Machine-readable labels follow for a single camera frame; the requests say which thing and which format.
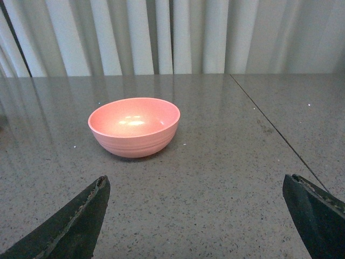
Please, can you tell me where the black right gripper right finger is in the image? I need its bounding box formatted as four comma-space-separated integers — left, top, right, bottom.
282, 174, 344, 258

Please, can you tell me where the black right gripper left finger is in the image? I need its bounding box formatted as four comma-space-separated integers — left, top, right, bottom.
1, 176, 111, 258

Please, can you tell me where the pink plastic bowl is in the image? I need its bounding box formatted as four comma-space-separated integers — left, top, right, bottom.
88, 97, 181, 158

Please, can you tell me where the white pleated curtain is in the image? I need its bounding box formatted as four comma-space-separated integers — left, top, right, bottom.
1, 1, 344, 78

